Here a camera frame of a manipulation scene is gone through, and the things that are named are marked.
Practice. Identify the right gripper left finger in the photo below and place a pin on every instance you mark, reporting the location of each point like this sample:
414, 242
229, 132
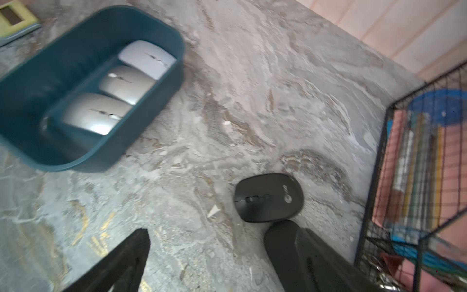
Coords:
121, 270

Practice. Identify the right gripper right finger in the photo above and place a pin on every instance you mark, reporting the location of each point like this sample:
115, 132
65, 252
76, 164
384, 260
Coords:
304, 262

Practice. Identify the black mouse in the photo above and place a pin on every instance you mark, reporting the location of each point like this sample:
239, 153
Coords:
268, 197

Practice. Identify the silver mouse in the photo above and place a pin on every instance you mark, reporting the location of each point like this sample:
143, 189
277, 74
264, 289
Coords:
95, 113
126, 84

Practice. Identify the silver mouse front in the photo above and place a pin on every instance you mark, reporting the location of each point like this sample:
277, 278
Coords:
126, 84

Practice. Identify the teal storage box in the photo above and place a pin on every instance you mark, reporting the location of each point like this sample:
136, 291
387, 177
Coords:
36, 93

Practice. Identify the white computer mouse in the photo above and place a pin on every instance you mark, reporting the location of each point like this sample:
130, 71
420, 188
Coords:
148, 58

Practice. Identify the pink folder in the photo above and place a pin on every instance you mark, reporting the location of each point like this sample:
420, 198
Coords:
390, 157

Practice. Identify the yellow calculator on table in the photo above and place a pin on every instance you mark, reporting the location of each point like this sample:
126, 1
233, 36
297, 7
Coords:
16, 21

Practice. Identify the black wire file organizer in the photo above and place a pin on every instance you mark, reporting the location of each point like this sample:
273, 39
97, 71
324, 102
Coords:
422, 246

